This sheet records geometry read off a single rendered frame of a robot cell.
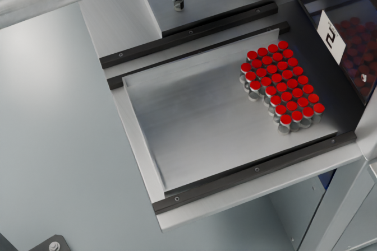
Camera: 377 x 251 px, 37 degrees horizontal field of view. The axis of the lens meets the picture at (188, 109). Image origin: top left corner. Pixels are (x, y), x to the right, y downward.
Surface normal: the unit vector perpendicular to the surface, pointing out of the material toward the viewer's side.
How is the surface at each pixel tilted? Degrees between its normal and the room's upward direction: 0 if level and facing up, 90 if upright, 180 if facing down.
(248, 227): 0
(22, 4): 73
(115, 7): 0
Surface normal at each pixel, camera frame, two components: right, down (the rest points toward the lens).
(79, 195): -0.04, -0.51
